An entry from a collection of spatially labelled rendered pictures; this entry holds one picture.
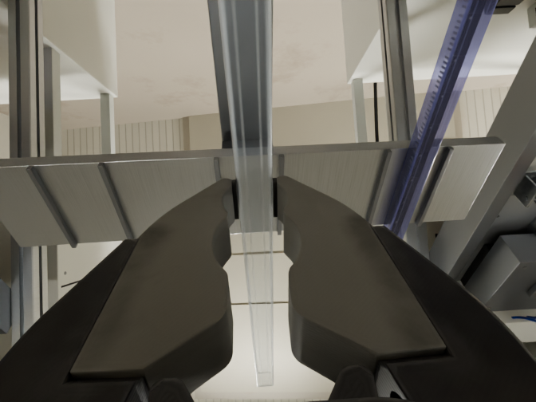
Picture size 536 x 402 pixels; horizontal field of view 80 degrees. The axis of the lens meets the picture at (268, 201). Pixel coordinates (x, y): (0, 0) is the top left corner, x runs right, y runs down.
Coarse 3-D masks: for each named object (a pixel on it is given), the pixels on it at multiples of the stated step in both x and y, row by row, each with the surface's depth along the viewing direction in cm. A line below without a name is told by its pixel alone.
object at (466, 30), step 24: (480, 0) 15; (456, 24) 16; (480, 24) 15; (456, 48) 16; (456, 72) 17; (432, 96) 18; (456, 96) 18; (432, 120) 18; (432, 144) 19; (408, 168) 21; (408, 192) 22; (408, 216) 23
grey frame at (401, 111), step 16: (384, 0) 61; (400, 0) 61; (384, 16) 61; (400, 16) 60; (384, 32) 62; (400, 32) 60; (384, 48) 62; (400, 48) 61; (384, 64) 63; (400, 64) 61; (384, 80) 63; (400, 80) 60; (400, 96) 59; (400, 112) 59; (400, 128) 59; (416, 240) 59
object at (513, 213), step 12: (528, 168) 39; (516, 204) 43; (504, 216) 45; (516, 216) 45; (528, 216) 45; (492, 228) 46; (504, 228) 47; (516, 228) 47; (492, 240) 48; (468, 264) 52
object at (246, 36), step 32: (224, 0) 8; (256, 0) 8; (224, 32) 9; (256, 32) 9; (224, 64) 9; (256, 64) 9; (256, 96) 10; (256, 128) 11; (256, 160) 12; (256, 192) 13; (256, 224) 14; (256, 256) 15; (256, 288) 17; (256, 320) 19; (256, 352) 22
